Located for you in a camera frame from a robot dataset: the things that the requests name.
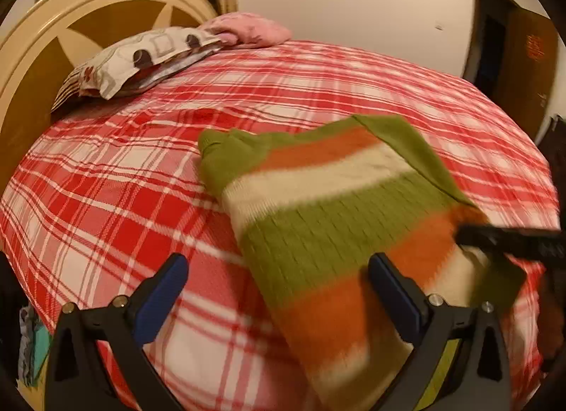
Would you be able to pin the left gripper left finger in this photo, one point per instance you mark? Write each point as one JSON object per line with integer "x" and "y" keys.
{"x": 77, "y": 378}

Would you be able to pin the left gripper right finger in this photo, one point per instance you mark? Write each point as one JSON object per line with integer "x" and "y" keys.
{"x": 478, "y": 378}

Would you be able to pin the green striped knit sweater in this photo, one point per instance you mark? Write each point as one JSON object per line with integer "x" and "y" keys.
{"x": 308, "y": 210}

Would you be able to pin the black folded stroller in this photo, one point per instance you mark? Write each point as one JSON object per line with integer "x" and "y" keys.
{"x": 553, "y": 145}

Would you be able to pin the red plaid bed sheet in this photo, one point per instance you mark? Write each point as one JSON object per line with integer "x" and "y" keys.
{"x": 112, "y": 187}

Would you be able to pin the brown wooden door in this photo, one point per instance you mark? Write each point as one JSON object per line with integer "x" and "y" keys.
{"x": 524, "y": 86}

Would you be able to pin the red door decoration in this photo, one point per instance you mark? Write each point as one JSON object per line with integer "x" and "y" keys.
{"x": 535, "y": 47}

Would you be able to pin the grey patterned pillow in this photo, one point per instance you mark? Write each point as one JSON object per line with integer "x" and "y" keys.
{"x": 136, "y": 64}

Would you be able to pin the cream and brown headboard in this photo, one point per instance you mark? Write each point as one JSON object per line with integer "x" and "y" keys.
{"x": 53, "y": 38}

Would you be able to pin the pink floral pillow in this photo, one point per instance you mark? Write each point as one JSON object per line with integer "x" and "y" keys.
{"x": 246, "y": 30}

